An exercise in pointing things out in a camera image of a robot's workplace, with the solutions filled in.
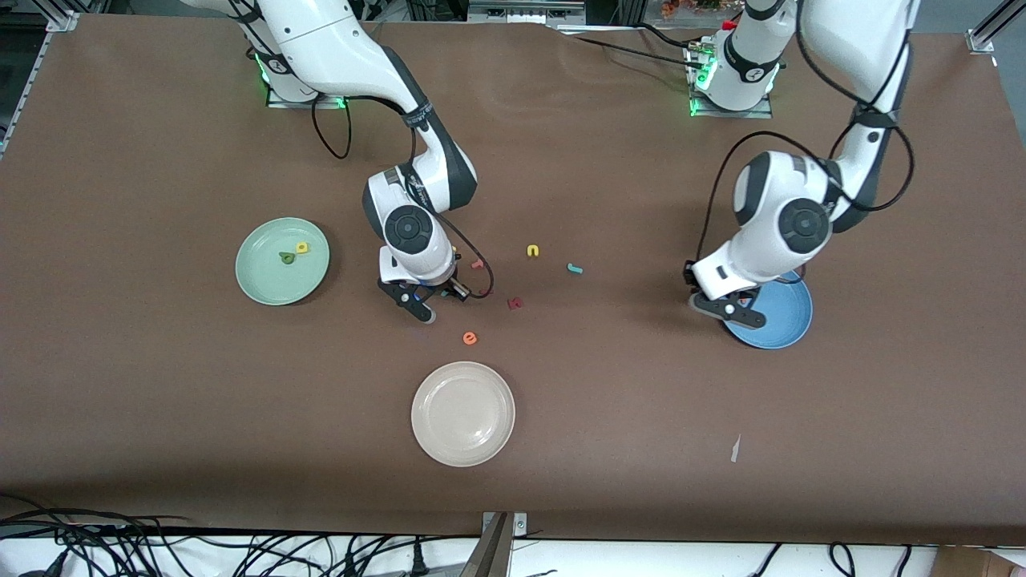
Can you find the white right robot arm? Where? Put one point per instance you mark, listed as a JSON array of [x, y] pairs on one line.
[[337, 48]]

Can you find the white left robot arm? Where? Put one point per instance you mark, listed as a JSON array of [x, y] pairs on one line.
[[769, 200]]

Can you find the blue plate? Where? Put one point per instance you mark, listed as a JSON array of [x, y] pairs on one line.
[[781, 320]]

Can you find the beige plate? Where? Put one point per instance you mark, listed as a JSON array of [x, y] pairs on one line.
[[463, 414]]

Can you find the green plate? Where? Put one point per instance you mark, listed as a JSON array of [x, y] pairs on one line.
[[268, 280]]

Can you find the white paper scrap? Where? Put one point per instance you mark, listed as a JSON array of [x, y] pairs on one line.
[[735, 450]]

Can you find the brown table cover sheet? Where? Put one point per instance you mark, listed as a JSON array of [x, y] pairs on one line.
[[561, 481]]

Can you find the grey angled metal bar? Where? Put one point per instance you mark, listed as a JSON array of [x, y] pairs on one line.
[[489, 557]]

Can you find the cardboard box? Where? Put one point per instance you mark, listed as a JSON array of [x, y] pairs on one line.
[[978, 562]]

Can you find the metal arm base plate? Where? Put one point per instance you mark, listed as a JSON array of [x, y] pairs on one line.
[[288, 103], [745, 114]]

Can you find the silver corner bracket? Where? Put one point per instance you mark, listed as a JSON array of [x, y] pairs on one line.
[[519, 525]]

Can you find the silver aluminium frame rail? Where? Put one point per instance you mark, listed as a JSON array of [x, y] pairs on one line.
[[990, 32], [64, 22]]

